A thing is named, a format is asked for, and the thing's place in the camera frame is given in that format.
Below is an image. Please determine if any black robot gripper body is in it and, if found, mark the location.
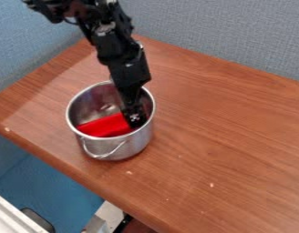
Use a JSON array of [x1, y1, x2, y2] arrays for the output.
[[98, 42, 151, 97]]

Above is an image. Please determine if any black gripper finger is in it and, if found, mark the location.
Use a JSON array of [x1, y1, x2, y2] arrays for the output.
[[118, 86, 149, 129]]

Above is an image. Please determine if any stainless steel pot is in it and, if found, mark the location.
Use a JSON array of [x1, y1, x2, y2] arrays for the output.
[[66, 81, 157, 160]]

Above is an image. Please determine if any red plastic block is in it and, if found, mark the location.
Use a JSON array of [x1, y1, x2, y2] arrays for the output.
[[77, 113, 133, 137]]

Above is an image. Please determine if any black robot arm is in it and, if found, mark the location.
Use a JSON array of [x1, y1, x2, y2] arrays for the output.
[[22, 0, 151, 128]]

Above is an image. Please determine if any white box with black base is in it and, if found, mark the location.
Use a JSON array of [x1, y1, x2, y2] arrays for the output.
[[0, 196, 56, 233]]

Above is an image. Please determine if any grey table leg bracket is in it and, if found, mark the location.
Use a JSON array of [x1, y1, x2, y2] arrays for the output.
[[82, 201, 125, 233]]

